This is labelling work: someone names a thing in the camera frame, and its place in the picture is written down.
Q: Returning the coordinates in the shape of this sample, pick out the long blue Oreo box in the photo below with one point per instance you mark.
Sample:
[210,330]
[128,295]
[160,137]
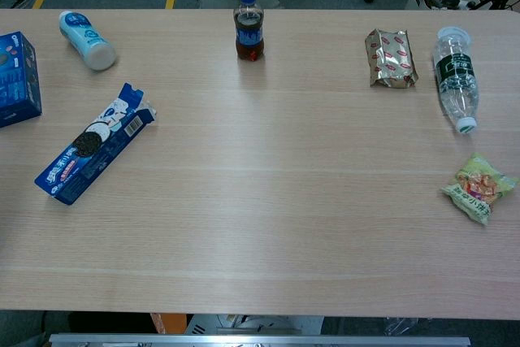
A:
[93,148]

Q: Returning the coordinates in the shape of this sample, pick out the cola bottle blue cap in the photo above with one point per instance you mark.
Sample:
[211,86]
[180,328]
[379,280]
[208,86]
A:
[248,34]

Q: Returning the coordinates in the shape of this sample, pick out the gold foil snack packet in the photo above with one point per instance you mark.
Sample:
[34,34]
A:
[391,58]

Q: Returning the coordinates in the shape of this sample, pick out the white device under table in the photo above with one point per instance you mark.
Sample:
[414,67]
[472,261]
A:
[252,324]

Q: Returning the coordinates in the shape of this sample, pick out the orange panel under table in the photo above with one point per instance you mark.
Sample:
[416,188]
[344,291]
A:
[168,323]

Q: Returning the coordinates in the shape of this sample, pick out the white milk drink bottle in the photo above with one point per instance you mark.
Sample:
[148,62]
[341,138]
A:
[87,40]

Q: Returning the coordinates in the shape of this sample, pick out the clear water bottle green label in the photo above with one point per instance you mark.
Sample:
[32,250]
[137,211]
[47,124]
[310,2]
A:
[456,75]

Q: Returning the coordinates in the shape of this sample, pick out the green snack bag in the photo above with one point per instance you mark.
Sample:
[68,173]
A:
[477,188]

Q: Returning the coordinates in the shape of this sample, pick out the aluminium rail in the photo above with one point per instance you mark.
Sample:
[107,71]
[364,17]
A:
[260,341]

